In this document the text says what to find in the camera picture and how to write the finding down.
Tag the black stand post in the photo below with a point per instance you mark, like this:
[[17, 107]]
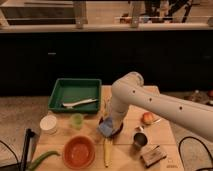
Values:
[[27, 149]]

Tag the brown wooden block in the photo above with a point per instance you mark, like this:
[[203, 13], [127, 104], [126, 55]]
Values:
[[153, 156]]

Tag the red apple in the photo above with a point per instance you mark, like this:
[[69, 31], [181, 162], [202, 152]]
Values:
[[147, 118]]

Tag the white round container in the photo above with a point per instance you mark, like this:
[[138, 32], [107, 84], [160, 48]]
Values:
[[48, 124]]

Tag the blue sponge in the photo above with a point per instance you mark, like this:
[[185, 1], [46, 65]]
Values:
[[106, 127]]

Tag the orange red bowl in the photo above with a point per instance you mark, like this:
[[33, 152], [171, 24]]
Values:
[[78, 152]]

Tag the dark red bowl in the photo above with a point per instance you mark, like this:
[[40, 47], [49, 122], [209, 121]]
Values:
[[113, 134]]

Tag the white plastic utensil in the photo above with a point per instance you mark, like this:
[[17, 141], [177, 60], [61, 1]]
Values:
[[73, 104]]

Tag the green plastic tray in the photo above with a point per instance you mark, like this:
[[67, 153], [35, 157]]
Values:
[[69, 90]]

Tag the metal measuring cup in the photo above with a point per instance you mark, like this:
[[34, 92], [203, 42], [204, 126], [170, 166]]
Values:
[[139, 138]]

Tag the yellow banana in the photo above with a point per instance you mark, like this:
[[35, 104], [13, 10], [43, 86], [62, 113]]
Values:
[[108, 143]]

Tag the green plastic cup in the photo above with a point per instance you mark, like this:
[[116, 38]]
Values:
[[77, 121]]

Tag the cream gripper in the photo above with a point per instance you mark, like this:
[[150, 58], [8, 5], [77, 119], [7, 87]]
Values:
[[117, 119]]

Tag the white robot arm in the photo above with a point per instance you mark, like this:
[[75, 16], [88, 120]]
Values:
[[129, 90]]

